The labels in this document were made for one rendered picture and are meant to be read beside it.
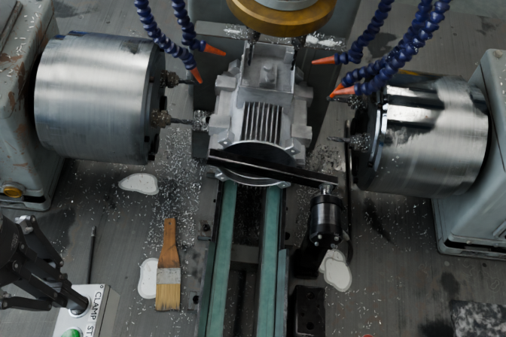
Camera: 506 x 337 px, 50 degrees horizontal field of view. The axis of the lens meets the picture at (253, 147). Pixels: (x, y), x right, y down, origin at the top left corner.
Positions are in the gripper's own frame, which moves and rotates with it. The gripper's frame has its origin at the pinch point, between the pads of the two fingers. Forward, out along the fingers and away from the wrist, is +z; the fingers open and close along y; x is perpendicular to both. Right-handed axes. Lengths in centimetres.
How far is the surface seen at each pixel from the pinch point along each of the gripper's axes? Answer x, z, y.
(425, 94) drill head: -54, 14, 41
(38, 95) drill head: 11.7, -6.8, 34.2
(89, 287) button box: -0.9, 4.0, 2.8
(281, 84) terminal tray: -28, 9, 44
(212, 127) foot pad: -15.2, 9.0, 35.3
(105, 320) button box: -3.6, 6.2, -1.6
